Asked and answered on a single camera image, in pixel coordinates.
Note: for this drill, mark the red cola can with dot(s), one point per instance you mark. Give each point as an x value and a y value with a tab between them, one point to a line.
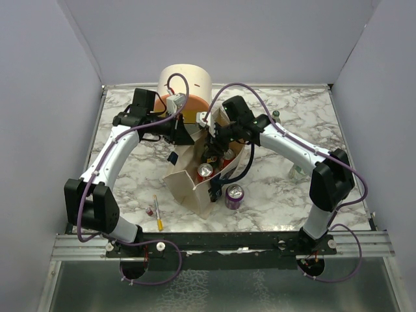
227	158
205	171

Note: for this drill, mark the clear plastic bottle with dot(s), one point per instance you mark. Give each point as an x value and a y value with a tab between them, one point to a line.
296	174

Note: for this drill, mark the cream canvas tote bag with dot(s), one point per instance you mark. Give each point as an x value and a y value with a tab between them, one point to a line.
181	175

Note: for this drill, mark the green glass bottle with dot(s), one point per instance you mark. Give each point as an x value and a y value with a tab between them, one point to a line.
212	154

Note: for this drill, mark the purple soda can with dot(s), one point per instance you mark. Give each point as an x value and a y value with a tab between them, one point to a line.
234	197

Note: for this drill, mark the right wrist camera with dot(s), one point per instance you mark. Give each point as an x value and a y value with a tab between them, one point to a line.
206	121

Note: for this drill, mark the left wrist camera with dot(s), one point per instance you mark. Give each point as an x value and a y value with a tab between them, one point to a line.
174	103

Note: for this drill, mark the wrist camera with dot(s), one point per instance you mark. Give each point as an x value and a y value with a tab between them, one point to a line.
174	103
206	121

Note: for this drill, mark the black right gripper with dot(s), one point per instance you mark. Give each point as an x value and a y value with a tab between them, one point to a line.
216	141

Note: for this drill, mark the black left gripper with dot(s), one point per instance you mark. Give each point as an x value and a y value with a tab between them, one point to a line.
179	134

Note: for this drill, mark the yellow capped pen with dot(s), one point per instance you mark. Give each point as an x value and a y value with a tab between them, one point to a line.
158	214

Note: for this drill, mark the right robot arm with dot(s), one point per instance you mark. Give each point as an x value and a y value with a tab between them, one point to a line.
331	178

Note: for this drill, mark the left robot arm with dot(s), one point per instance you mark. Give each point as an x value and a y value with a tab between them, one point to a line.
90	203

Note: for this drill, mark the black mounting rail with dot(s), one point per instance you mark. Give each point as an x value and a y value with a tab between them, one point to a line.
223	250

